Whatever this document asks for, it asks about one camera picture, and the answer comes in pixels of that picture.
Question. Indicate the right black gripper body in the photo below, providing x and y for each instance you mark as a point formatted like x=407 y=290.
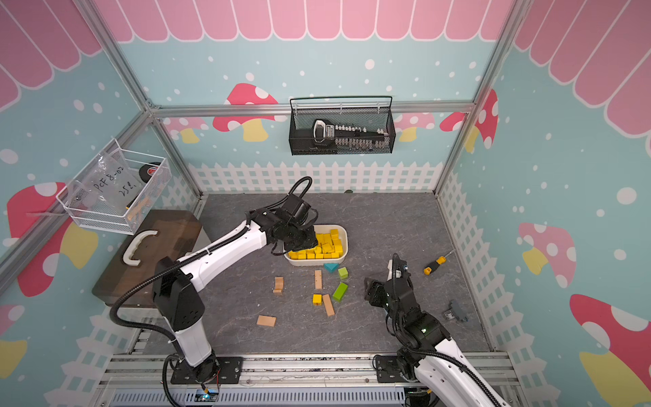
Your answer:
x=396 y=319

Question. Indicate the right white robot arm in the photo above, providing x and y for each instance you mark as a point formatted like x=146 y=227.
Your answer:
x=432 y=346

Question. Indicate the teal triangular block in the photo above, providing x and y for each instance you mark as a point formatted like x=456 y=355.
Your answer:
x=331 y=267

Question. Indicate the black wire mesh basket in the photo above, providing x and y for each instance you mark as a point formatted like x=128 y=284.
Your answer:
x=371 y=112

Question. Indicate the left natural wooden plank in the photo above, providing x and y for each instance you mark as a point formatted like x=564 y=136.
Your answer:
x=318 y=280

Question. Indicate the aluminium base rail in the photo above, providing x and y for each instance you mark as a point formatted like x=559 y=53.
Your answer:
x=291 y=380

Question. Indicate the white plastic tub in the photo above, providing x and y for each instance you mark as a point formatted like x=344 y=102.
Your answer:
x=327 y=250

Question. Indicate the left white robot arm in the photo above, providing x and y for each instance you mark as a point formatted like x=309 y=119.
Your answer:
x=177 y=284

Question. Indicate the right natural wooden plank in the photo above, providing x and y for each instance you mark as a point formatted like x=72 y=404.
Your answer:
x=327 y=302

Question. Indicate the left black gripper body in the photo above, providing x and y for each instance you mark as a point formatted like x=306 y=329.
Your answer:
x=298 y=238

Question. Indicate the wooden arch block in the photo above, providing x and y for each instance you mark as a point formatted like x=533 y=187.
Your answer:
x=279 y=285

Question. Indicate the small grey metal clip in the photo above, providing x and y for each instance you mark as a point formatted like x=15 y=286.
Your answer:
x=455 y=312

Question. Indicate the yellow black screwdriver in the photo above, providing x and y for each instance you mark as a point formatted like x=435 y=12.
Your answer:
x=436 y=263

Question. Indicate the clear wall-mounted bin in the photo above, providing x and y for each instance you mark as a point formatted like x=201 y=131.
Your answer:
x=108 y=194

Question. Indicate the brown toolbox with white handle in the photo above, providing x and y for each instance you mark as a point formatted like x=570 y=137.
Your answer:
x=163 y=233

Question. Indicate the natural wooden plank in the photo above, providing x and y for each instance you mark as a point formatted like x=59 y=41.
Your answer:
x=327 y=302
x=318 y=280

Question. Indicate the black tape roll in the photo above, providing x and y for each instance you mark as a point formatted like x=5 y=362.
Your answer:
x=147 y=171

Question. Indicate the small green cube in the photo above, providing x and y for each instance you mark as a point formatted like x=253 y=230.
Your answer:
x=343 y=273

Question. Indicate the socket wrench set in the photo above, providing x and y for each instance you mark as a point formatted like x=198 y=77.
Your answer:
x=347 y=139

